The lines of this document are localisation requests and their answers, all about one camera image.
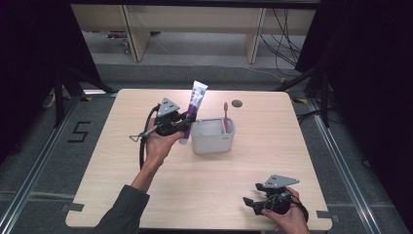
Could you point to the grey tape piece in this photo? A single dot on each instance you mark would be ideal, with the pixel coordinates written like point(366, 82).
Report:
point(73, 207)
point(326, 215)

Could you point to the beige wooden desk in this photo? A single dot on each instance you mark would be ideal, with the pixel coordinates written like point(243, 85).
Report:
point(195, 19)

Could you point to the black curtain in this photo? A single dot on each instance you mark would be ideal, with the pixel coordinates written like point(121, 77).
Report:
point(35, 65)
point(367, 81)

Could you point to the white and purple toothpaste tube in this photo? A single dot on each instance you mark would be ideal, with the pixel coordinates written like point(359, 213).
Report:
point(194, 107)

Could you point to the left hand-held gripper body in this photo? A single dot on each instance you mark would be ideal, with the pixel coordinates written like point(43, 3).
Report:
point(167, 122)

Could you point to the person's left hand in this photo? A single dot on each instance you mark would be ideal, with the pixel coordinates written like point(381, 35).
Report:
point(160, 146)

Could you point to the small colourful items under desk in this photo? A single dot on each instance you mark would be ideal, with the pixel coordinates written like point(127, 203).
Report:
point(120, 38)

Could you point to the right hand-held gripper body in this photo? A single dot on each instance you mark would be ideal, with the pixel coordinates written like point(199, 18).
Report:
point(277, 195)

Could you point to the white plastic holder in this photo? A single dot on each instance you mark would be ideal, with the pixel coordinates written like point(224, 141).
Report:
point(212, 138)

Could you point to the yellow floor tape piece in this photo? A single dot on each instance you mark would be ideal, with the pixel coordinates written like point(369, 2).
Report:
point(302, 100)
point(86, 98)

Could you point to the person's right hand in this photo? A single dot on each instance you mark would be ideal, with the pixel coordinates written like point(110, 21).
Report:
point(290, 221)

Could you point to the black metal stand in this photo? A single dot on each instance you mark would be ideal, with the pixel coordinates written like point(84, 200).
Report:
point(59, 97)
point(324, 97)

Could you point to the aluminium floor rail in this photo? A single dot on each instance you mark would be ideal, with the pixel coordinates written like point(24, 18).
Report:
point(344, 169)
point(35, 162)

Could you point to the pink toothbrush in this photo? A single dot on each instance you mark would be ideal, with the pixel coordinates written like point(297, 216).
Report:
point(226, 117)

